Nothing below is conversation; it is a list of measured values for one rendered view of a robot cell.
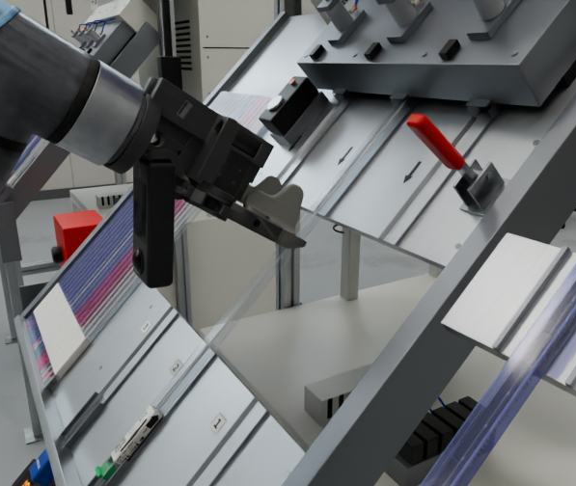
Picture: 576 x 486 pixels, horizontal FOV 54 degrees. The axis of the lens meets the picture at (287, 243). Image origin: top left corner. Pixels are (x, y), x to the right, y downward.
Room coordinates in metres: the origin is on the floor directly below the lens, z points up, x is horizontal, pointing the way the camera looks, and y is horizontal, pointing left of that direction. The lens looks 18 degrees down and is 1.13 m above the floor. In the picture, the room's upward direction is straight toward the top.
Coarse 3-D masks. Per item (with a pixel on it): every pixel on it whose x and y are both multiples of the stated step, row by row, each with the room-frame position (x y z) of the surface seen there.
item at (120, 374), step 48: (144, 288) 0.69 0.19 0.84; (96, 336) 0.67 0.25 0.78; (144, 336) 0.60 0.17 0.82; (192, 336) 0.54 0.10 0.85; (96, 384) 0.59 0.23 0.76; (144, 384) 0.53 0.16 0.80; (192, 384) 0.48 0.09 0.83; (240, 384) 0.45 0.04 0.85; (96, 432) 0.52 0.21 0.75; (192, 432) 0.43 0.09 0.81; (240, 432) 0.40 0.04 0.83; (288, 432) 0.38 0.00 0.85; (96, 480) 0.45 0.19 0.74; (144, 480) 0.42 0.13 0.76; (192, 480) 0.39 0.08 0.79; (240, 480) 0.36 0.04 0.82
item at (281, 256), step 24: (384, 120) 0.61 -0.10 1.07; (360, 168) 0.59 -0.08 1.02; (336, 192) 0.57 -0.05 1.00; (312, 216) 0.56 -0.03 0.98; (264, 264) 0.54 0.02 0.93; (240, 312) 0.52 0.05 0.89; (216, 336) 0.50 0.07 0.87; (192, 360) 0.49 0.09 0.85; (168, 384) 0.49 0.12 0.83; (168, 408) 0.48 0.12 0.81
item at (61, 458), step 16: (16, 320) 0.82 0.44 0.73; (32, 352) 0.72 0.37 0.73; (32, 368) 0.67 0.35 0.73; (32, 384) 0.64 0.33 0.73; (48, 400) 0.60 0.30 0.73; (48, 416) 0.56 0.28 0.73; (48, 432) 0.53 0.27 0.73; (48, 448) 0.51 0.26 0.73; (64, 448) 0.51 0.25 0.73; (64, 464) 0.48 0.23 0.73; (64, 480) 0.46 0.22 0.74
